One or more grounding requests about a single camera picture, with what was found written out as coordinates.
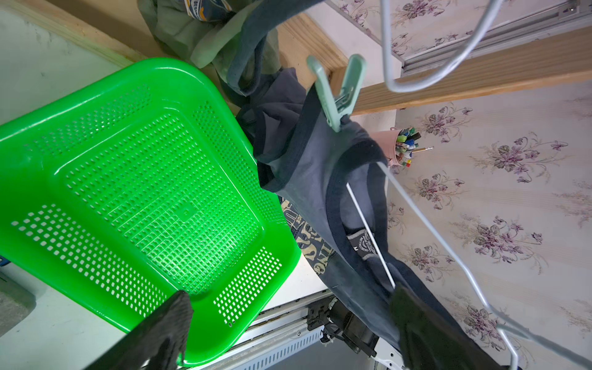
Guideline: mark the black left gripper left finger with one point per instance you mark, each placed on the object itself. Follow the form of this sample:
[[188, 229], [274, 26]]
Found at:
[[158, 342]]

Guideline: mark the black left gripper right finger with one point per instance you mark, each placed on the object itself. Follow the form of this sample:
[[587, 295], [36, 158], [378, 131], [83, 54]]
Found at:
[[427, 341]]

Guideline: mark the white wire hanger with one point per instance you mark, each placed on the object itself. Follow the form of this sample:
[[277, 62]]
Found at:
[[490, 326], [445, 61]]

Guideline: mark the grey blue tank top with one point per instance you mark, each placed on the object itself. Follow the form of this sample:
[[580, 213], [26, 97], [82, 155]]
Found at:
[[334, 181]]

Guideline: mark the mint green clothespin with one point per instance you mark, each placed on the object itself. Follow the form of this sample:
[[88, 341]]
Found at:
[[338, 106]]

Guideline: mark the olive green tank top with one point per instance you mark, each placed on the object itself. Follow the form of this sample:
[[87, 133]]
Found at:
[[202, 33]]

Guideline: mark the green plastic basket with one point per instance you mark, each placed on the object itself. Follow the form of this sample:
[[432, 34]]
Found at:
[[139, 186]]

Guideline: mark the pink pen cup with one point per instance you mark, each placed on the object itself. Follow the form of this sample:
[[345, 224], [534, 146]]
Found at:
[[400, 145]]

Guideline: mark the wooden clothes rack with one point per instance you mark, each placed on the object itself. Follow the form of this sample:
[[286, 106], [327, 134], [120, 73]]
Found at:
[[547, 60]]

